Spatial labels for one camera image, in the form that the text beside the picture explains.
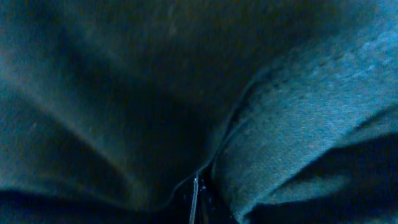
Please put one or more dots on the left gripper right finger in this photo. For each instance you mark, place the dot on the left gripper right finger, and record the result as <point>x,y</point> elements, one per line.
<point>211,209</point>

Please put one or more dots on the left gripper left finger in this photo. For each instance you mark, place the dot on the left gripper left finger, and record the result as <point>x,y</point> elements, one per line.
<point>194,200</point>

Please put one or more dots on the dark green t-shirt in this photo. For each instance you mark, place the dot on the dark green t-shirt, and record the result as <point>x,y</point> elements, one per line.
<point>109,109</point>

